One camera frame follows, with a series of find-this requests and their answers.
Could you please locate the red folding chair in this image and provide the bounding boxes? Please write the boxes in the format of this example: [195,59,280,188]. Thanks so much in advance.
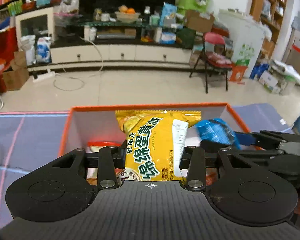
[189,31,234,94]

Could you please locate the blue white tissue pack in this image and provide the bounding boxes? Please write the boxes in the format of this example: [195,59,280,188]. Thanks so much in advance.
[159,3,177,28]

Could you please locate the blue oreo packet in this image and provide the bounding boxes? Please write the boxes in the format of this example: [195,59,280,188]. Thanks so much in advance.
[185,118,241,153]

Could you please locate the white tv stand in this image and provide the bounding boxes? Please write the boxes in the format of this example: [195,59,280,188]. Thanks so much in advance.
[50,43,193,66]

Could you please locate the red snack bag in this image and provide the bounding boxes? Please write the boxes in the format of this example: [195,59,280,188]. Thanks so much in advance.
[85,141,126,190]

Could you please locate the wooden shelf unit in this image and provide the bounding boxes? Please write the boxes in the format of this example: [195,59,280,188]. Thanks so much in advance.
[249,0,289,46]

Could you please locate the yellow custard pie packet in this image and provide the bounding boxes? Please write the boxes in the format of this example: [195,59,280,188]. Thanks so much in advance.
[115,110,202,182]

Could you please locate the white power strip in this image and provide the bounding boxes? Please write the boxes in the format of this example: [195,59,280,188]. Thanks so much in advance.
[32,71,56,83]

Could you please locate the fruit bowl with oranges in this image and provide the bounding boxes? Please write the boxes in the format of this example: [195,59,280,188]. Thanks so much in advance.
[115,5,140,23]

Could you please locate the orange storage box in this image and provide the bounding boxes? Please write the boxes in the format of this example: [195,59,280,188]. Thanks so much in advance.
[58,101,252,181]

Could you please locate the cardboard box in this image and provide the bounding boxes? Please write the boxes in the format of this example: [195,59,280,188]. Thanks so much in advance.
[184,10,215,33]

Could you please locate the white cabinet with glass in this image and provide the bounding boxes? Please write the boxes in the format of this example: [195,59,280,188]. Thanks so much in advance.
[15,7,55,49]

